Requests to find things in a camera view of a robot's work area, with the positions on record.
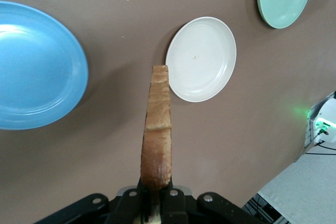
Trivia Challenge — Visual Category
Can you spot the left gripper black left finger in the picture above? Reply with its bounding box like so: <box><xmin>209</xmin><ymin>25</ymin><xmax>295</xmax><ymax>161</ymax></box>
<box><xmin>34</xmin><ymin>179</ymin><xmax>148</xmax><ymax>224</ymax></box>

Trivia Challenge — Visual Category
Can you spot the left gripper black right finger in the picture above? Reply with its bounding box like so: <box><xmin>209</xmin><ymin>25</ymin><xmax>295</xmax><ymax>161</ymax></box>
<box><xmin>159</xmin><ymin>179</ymin><xmax>260</xmax><ymax>224</ymax></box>

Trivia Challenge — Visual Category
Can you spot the brown bread slice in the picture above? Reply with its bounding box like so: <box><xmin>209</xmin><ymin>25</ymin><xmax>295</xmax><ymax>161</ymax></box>
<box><xmin>135</xmin><ymin>64</ymin><xmax>173</xmax><ymax>224</ymax></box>

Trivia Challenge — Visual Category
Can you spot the beige plate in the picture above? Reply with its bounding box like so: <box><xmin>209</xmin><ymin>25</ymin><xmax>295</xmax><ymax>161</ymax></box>
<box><xmin>165</xmin><ymin>16</ymin><xmax>237</xmax><ymax>103</ymax></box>

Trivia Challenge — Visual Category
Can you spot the blue plate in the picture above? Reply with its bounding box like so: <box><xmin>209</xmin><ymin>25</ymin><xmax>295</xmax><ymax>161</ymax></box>
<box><xmin>0</xmin><ymin>0</ymin><xmax>89</xmax><ymax>130</ymax></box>

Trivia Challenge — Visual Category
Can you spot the metal equipment frame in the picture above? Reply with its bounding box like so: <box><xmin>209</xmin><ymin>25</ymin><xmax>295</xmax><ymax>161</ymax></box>
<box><xmin>241</xmin><ymin>191</ymin><xmax>289</xmax><ymax>224</ymax></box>

